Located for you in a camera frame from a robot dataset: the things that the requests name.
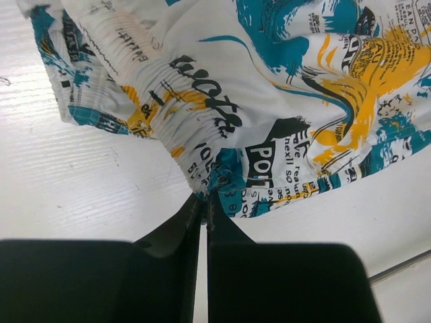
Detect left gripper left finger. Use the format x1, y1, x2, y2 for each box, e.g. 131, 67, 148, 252
1, 196, 202, 322

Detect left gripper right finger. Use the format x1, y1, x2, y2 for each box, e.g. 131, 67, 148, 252
207, 194, 380, 322

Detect printed white teal yellow shorts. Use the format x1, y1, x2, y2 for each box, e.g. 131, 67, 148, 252
18, 1, 430, 217

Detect aluminium table edge rail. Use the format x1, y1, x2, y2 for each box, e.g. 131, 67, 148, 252
368, 250, 431, 285

